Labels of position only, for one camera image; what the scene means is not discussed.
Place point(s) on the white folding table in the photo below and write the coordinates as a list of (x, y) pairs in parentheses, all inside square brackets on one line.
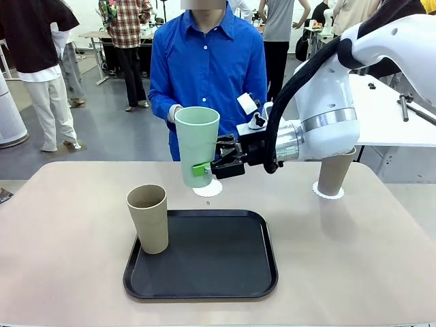
[(381, 112)]

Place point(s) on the small white robot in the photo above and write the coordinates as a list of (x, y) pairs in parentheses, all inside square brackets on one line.
[(328, 17)]

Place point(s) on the person in grey trousers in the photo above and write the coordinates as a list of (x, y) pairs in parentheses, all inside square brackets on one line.
[(73, 75)]

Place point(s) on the black plastic tray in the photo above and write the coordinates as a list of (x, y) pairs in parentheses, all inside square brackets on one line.
[(221, 265)]

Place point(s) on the person left forearm blue sleeve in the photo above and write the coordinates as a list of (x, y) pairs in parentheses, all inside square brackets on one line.
[(262, 97)]

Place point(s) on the person in blue shirt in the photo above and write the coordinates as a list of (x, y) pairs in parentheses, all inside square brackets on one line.
[(207, 68)]

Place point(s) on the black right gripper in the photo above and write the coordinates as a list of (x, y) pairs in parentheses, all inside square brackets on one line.
[(253, 148)]

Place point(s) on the person grey shirt black trousers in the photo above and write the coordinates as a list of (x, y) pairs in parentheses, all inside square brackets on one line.
[(279, 20)]

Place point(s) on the small black clamp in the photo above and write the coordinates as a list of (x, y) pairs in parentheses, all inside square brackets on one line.
[(371, 86)]

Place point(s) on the light tan cup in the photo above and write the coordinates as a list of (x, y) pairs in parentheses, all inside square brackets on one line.
[(151, 228)]

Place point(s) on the white cylindrical appliance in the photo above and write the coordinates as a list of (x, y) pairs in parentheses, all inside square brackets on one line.
[(10, 119)]

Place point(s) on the dark brown cup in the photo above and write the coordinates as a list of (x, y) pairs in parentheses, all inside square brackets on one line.
[(332, 177)]

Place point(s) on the short black rod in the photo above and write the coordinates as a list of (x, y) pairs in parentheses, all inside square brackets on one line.
[(405, 110)]

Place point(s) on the long black bar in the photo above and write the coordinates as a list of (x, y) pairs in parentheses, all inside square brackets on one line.
[(424, 115)]

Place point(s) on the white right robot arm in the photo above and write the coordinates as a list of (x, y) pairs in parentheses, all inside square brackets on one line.
[(327, 98)]

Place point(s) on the white scalloped paper coaster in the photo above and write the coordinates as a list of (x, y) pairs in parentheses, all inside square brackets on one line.
[(213, 191), (337, 196)]

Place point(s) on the person in plaid shirt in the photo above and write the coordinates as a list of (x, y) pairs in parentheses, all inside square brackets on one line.
[(126, 24)]

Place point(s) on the person in beige top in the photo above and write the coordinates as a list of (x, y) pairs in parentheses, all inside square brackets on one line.
[(351, 13)]

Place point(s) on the grey metal desk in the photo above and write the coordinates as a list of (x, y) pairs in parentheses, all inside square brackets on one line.
[(315, 37)]

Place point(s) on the person right forearm blue sleeve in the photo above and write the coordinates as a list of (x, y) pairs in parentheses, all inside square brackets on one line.
[(158, 109)]

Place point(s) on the mint green cup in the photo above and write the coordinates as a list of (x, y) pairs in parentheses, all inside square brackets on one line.
[(197, 143)]

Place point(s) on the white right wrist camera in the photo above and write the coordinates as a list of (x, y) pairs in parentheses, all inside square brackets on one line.
[(247, 104)]

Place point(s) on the person right hand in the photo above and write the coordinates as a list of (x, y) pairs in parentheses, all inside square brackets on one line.
[(177, 110)]

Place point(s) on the black backpack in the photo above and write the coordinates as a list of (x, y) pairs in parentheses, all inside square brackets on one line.
[(301, 47)]

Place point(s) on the person dark top white trousers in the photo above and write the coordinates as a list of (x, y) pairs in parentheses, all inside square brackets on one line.
[(30, 34)]

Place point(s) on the wooden top desk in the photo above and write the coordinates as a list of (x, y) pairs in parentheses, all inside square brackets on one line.
[(93, 34)]

